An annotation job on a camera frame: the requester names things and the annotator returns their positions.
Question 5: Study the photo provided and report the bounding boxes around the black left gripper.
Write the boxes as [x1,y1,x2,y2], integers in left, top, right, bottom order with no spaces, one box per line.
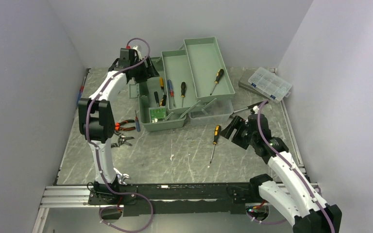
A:
[131,55,160,84]

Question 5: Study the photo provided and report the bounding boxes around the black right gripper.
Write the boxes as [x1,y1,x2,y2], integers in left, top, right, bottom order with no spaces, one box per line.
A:
[220,115,257,149]

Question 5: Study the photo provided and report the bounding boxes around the short yellow screwdriver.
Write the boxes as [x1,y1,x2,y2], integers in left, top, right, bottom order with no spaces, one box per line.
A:
[159,77,165,95]

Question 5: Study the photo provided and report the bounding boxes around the blue red long screwdriver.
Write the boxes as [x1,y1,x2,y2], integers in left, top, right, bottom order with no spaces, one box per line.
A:
[167,79,176,107]

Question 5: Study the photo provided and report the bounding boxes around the green toolbox base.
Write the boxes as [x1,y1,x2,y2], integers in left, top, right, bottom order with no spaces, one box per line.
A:
[137,57,186,132]

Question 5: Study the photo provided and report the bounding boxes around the yellow black handle hammer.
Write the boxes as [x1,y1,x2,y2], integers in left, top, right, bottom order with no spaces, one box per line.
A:
[153,91,167,107]

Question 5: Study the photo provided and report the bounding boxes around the yellow black medium screwdriver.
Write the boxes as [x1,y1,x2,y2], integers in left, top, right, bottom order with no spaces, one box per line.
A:
[181,82,187,107]

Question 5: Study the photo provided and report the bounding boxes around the green label screwdriver bit box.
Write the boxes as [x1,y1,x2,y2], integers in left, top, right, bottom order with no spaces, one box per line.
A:
[148,107,167,123]

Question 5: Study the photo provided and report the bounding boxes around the yellow black stubby screwdriver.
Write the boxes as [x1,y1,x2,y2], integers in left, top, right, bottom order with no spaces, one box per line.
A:
[210,68,225,96]

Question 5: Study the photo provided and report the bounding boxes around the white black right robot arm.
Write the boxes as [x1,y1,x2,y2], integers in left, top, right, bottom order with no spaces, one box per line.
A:
[213,114,342,233]

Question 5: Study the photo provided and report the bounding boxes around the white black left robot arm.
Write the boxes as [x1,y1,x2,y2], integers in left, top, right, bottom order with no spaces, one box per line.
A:
[78,46,158,204]

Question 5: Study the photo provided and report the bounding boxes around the green toolbox latch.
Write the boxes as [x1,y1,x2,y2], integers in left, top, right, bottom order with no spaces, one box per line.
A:
[129,84,139,99]

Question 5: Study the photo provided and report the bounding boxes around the long yellow black screwdriver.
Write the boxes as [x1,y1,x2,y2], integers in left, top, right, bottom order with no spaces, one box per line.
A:
[209,125,221,164]

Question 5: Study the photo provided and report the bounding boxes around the green middle toolbox tray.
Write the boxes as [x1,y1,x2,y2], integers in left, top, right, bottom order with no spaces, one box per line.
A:
[161,50,203,114]

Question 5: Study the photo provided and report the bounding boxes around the green toolbox tray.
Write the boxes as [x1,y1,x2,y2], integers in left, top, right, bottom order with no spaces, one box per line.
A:
[184,37,235,103]
[161,50,203,114]

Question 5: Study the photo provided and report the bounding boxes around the blue red small screwdriver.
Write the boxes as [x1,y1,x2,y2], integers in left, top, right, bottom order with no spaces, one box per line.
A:
[135,111,141,132]

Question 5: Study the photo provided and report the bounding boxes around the green top toolbox tray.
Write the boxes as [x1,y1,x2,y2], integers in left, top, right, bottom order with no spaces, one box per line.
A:
[184,37,235,103]

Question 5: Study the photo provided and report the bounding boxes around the clear compartment organizer box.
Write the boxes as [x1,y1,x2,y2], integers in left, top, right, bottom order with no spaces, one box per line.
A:
[248,67,292,102]

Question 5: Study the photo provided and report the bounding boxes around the grey flat case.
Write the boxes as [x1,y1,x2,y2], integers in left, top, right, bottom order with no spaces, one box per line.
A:
[238,69,262,96]

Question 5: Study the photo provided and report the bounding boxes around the orange black needle-nose pliers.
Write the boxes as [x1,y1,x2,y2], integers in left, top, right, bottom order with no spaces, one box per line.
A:
[115,119,136,132]

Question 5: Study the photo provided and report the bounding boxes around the black yellow pliers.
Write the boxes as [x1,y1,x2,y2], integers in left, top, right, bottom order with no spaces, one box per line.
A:
[111,135,134,148]

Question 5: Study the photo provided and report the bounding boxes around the large silver open-end wrench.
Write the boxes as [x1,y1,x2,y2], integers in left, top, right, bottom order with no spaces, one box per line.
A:
[114,168,131,185]

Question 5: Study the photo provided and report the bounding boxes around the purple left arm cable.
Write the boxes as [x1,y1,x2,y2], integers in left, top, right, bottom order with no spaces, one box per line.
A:
[86,37,154,233]

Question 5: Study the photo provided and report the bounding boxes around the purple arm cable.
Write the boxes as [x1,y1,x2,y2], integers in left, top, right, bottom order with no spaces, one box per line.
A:
[86,37,154,233]
[246,100,335,233]

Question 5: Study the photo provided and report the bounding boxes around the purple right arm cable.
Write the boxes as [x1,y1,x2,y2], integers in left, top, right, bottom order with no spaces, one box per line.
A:
[246,100,335,233]

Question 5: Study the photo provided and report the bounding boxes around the red blue tool at wall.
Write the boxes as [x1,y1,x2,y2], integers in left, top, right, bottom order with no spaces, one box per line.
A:
[76,68,91,105]

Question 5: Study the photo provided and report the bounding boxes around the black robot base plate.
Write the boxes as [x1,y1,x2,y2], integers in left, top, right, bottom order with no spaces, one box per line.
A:
[87,182,266,216]

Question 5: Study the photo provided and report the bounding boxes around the aluminium frame rail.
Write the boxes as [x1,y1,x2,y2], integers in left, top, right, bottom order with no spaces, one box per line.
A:
[40,183,319,208]

